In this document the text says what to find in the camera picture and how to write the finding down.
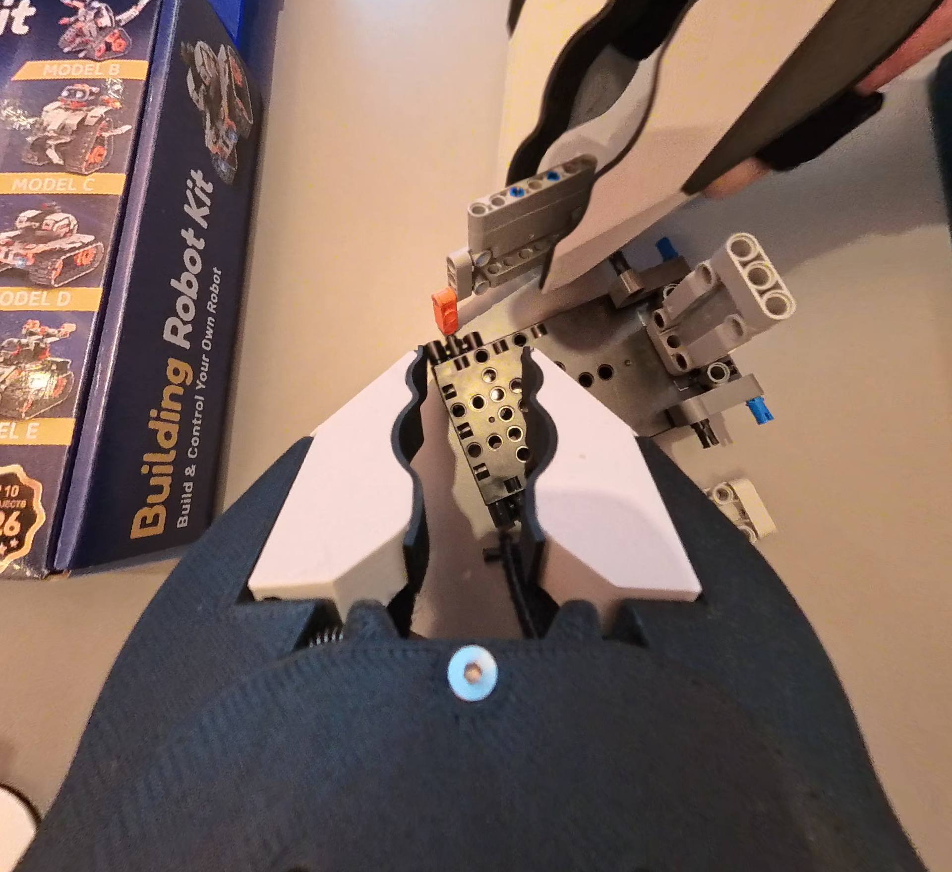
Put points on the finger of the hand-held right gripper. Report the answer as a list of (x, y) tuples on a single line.
[(714, 84), (602, 98)]

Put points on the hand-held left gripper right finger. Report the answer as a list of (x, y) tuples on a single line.
[(610, 507)]

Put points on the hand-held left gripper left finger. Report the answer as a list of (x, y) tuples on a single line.
[(335, 500)]

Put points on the grey perforated beam piece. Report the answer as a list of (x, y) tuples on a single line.
[(513, 217)]

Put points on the black perforated motor block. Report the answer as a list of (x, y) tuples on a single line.
[(483, 418)]

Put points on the grey building block assembly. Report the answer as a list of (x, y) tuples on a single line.
[(699, 322)]

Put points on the orange connector piece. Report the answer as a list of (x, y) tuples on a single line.
[(446, 310)]

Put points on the person's right hand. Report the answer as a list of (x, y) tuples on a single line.
[(918, 58)]

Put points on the small white block piece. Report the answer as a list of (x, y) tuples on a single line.
[(740, 507)]

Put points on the dark blue robot kit box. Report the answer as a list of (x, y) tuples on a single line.
[(134, 307)]

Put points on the white round object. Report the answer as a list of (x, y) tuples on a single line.
[(13, 831)]

